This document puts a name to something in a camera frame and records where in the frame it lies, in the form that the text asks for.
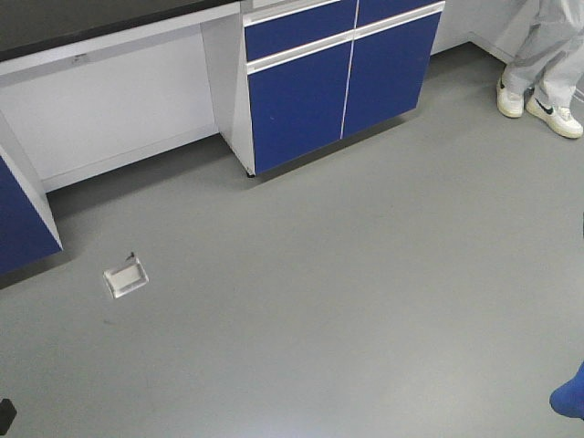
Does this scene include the blue base cabinet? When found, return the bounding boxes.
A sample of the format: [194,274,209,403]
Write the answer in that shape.
[202,1,444,176]

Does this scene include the grey trouser legs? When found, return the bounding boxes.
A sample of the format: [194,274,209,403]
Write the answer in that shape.
[502,1,583,107]

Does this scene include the blue cabinet left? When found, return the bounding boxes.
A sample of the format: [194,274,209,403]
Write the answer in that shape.
[0,109,64,277]

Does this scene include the black object at edge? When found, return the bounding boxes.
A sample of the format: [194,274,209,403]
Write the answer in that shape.
[0,399,17,436]

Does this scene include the white sneaker green swoosh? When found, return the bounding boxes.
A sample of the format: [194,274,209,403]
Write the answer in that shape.
[526,97,583,140]

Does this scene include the white lab bench frame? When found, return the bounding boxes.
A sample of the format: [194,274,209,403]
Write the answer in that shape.
[0,0,243,193]

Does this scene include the metal floor socket plate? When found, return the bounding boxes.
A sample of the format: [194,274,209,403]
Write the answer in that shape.
[102,253,149,299]

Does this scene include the blue cloth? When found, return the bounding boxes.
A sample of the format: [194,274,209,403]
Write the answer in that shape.
[549,364,583,420]

